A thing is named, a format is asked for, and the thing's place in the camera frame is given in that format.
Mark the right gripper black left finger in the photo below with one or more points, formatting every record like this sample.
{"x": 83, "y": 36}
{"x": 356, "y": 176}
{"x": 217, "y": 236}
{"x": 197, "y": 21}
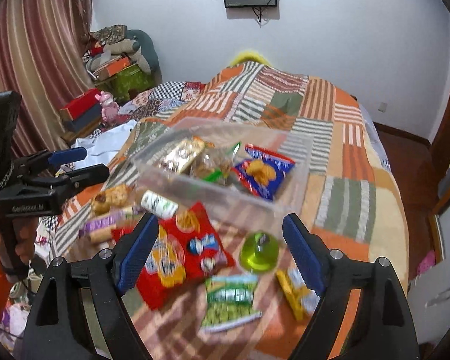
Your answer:
{"x": 57, "y": 327}

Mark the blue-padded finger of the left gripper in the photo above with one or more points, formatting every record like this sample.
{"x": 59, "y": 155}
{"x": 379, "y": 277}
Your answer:
{"x": 46, "y": 160}

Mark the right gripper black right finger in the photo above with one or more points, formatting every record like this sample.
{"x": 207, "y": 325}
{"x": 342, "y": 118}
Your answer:
{"x": 382, "y": 328}

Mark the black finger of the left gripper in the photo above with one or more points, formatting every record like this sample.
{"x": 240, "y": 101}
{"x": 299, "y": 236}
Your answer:
{"x": 69, "y": 184}

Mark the clear pack of crackers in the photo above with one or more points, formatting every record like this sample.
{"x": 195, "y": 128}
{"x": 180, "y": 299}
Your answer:
{"x": 116, "y": 197}

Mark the purple cracker pack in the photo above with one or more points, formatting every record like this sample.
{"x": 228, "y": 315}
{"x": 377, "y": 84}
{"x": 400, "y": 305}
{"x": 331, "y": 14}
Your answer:
{"x": 99, "y": 229}

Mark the small yellow green packet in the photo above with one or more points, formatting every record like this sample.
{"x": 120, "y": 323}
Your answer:
{"x": 302, "y": 300}

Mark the brown roll with white label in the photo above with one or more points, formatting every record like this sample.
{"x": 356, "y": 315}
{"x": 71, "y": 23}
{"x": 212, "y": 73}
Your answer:
{"x": 156, "y": 204}

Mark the orange label rice cracker pack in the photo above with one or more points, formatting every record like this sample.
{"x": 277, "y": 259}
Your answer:
{"x": 182, "y": 156}

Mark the red snack packet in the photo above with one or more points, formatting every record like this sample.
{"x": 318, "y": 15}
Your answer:
{"x": 187, "y": 250}

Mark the green jelly cup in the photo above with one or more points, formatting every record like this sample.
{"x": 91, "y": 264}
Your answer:
{"x": 259, "y": 253}

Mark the green-edged clear snack bag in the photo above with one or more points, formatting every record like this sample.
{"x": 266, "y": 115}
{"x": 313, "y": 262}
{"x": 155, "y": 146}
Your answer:
{"x": 214, "y": 164}

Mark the green pea snack packet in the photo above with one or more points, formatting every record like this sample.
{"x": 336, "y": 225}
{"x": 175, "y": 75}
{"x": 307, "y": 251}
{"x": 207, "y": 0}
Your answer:
{"x": 230, "y": 302}

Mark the clear plastic storage bin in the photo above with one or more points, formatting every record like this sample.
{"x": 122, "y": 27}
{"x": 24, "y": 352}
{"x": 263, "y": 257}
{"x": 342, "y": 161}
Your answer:
{"x": 232, "y": 204}

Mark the blue cookie packet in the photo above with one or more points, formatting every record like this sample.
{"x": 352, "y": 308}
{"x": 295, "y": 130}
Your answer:
{"x": 263, "y": 172}

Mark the person's left hand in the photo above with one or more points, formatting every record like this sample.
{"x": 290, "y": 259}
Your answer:
{"x": 25, "y": 230}

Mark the white plastic bag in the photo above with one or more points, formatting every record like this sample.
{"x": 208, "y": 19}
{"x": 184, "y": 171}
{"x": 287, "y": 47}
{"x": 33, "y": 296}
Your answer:
{"x": 101, "y": 147}

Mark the red gift box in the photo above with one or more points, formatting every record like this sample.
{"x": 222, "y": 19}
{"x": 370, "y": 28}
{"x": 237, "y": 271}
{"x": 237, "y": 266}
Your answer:
{"x": 78, "y": 106}

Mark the pink plush toy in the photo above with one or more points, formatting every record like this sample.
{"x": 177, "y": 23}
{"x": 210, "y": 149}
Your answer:
{"x": 109, "y": 108}

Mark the checkered patchwork blanket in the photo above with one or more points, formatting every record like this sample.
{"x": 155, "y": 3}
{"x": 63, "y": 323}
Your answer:
{"x": 158, "y": 100}

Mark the pile of cushions and boxes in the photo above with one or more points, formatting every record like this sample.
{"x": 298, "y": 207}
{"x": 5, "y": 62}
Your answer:
{"x": 121, "y": 61}

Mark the striped red curtain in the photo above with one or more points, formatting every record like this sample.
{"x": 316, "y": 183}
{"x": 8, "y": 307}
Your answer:
{"x": 41, "y": 58}

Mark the orange striped patchwork quilt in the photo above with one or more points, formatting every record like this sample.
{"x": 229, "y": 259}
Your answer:
{"x": 340, "y": 187}

